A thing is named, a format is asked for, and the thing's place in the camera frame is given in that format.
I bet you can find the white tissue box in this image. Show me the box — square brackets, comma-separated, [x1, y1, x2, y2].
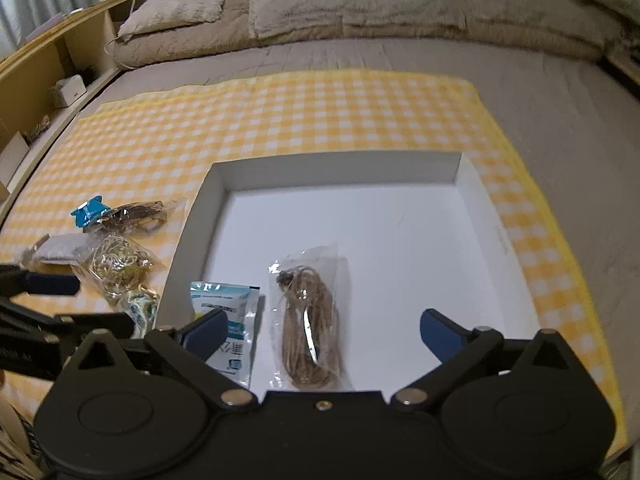
[49, 75, 87, 110]

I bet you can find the grey fabric pouch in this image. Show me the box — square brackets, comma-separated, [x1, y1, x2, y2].
[30, 233, 96, 264]

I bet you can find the right side shelf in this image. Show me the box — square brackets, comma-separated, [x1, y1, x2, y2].
[564, 0, 640, 97]

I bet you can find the wooden long shelf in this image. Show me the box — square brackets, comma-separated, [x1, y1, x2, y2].
[1, 0, 145, 212]

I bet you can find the yellow checkered blanket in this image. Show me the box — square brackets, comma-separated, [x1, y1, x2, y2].
[1, 70, 625, 422]

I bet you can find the white shallow box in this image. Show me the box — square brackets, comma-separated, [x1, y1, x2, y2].
[157, 151, 539, 394]

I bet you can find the dark cord necklace bag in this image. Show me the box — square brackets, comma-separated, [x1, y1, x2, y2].
[93, 200, 179, 234]

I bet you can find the blue snack packet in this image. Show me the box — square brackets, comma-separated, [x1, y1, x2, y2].
[70, 195, 111, 230]

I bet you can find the beige cord green beads bag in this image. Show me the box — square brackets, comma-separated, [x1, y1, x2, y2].
[72, 234, 164, 307]

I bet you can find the brown rope bag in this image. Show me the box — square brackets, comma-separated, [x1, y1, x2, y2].
[268, 244, 352, 392]

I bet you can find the beige folded mattress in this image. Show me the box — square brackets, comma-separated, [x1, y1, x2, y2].
[105, 0, 604, 70]

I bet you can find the white hanging cable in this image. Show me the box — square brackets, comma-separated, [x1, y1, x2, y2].
[103, 0, 139, 61]

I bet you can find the white blue sachet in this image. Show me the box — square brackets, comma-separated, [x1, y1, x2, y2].
[190, 282, 259, 388]

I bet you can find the left fluffy pillow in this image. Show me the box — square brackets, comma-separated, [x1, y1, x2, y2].
[118, 0, 224, 41]

